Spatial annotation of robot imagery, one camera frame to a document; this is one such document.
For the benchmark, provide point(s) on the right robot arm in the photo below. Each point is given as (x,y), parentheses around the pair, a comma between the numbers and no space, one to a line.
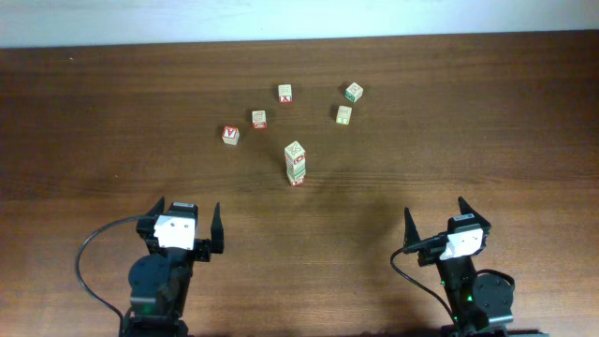
(478,302)

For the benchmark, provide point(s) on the red letter A block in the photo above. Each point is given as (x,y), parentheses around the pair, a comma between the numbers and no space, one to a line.
(231,135)

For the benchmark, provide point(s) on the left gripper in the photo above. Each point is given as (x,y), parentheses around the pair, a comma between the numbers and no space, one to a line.
(202,246)

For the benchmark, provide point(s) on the red bottom picture block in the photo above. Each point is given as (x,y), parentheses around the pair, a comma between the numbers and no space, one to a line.
(294,153)

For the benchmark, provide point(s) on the top red X block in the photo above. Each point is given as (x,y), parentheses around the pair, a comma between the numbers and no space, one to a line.
(285,93)

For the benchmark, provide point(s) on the green side picture block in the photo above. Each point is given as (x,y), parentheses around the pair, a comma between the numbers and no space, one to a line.
(354,92)

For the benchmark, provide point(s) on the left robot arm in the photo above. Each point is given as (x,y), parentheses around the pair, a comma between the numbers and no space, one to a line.
(160,280)

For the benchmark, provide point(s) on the snail picture block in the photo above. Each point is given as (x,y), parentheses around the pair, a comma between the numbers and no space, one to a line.
(259,119)

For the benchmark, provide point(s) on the red letter I block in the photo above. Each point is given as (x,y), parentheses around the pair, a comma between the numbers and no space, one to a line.
(296,166)

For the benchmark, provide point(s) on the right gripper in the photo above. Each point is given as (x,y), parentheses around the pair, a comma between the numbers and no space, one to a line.
(412,237)

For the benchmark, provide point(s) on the yellow bottom number block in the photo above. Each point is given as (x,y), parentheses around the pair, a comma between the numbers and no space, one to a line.
(343,116)

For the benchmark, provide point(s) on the butterfly picture block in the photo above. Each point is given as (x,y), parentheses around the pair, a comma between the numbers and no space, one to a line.
(298,181)

